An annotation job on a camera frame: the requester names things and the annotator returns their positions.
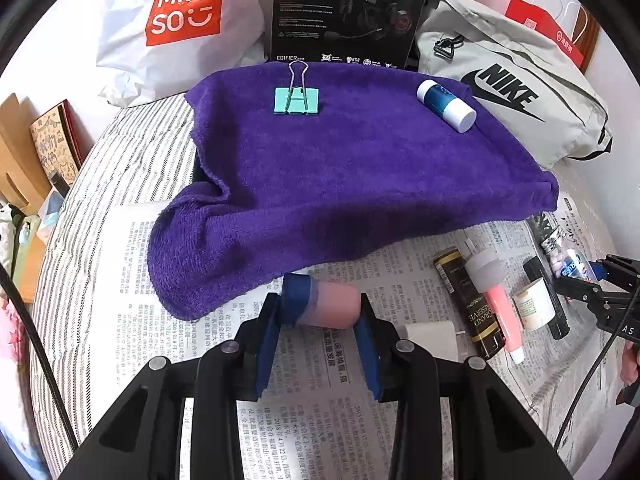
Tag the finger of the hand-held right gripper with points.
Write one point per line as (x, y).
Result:
(620, 267)
(585, 290)

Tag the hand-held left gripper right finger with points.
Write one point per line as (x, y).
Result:
(372, 360)

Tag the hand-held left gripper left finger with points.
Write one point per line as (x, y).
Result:
(267, 355)

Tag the clear candy bottle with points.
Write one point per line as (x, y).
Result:
(567, 260)

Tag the black tube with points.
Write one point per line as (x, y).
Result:
(560, 317)

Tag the small white jar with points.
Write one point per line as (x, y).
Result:
(534, 305)

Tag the white charger plug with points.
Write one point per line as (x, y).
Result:
(430, 340)

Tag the small pink bottle blue cap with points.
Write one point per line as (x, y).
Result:
(335, 305)

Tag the pink tube white cap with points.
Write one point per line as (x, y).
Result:
(500, 305)

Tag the dark brown gold tube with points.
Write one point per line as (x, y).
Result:
(475, 310)

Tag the person's right hand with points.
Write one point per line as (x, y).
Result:
(631, 370)

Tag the newspaper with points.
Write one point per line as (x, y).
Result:
(320, 360)

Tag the purple towel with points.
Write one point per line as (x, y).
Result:
(350, 170)

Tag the striped bedsheet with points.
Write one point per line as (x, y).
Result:
(85, 210)

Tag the blue and white bottle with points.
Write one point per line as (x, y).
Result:
(445, 102)

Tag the grey sling bag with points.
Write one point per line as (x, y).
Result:
(500, 60)

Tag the red paper bag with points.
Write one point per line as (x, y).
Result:
(555, 30)

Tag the pink printed cloth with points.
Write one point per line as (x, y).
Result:
(15, 360)

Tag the green binder clip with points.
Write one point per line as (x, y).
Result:
(297, 102)

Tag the white spotted plush toy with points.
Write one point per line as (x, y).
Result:
(10, 230)

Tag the kraft doodle card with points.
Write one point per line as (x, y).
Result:
(52, 145)

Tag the white shopping bag red logo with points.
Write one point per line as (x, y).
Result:
(180, 55)

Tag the wooden headboard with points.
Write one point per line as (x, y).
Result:
(20, 160)

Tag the black headset box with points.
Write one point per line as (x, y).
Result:
(345, 10)

